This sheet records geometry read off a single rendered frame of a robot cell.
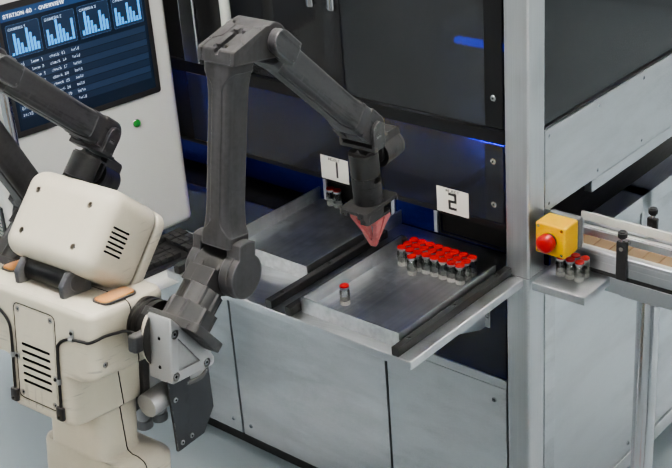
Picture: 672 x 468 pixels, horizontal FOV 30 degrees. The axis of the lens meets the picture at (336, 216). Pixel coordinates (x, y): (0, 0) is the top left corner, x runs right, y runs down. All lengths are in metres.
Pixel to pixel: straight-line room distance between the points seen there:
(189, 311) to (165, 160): 1.23
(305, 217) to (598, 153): 0.72
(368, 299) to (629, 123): 0.75
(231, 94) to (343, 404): 1.50
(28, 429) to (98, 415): 1.88
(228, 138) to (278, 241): 1.00
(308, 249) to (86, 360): 0.98
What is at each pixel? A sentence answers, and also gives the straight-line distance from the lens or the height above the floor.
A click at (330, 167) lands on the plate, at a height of 1.02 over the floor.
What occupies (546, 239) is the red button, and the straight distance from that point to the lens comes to 2.61.
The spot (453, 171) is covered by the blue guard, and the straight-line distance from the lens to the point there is 2.73.
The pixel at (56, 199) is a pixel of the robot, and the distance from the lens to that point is 2.10.
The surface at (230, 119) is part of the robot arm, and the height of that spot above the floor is 1.50.
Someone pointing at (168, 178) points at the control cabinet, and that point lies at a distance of 3.21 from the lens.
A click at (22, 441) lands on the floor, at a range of 3.99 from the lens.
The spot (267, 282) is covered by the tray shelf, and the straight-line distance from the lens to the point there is 2.77.
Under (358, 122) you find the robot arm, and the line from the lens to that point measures 2.25.
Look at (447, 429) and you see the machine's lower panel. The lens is 3.09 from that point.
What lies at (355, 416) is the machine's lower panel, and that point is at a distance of 3.29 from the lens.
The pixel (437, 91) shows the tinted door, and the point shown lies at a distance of 2.69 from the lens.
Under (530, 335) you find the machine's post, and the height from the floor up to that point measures 0.74.
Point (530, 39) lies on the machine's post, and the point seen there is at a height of 1.42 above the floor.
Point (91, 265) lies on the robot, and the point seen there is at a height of 1.29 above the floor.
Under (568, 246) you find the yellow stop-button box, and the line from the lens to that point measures 2.64.
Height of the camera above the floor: 2.19
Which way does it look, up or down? 25 degrees down
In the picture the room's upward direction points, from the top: 4 degrees counter-clockwise
